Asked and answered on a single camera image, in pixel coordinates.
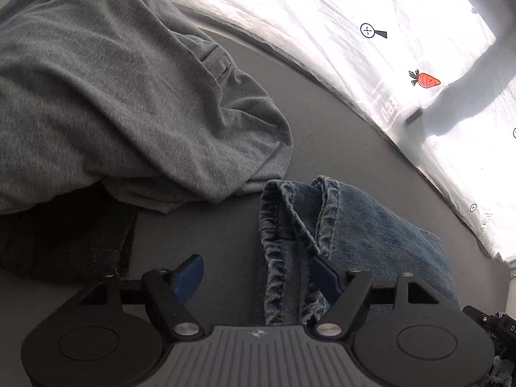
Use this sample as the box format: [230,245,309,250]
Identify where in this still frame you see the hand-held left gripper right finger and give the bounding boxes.
[308,255,440,341]

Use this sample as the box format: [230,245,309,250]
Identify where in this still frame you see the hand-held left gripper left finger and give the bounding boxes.
[76,254,205,341]

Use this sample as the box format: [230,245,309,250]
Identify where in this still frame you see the blue denim jeans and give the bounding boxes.
[257,175,461,327]

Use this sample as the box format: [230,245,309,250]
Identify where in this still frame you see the dark cloth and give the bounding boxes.
[0,181,138,286]

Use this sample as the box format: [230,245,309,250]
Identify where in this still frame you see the grey t-shirt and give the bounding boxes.
[0,0,294,215]

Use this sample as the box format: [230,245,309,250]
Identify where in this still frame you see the white printed sheet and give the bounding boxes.
[99,0,516,266]

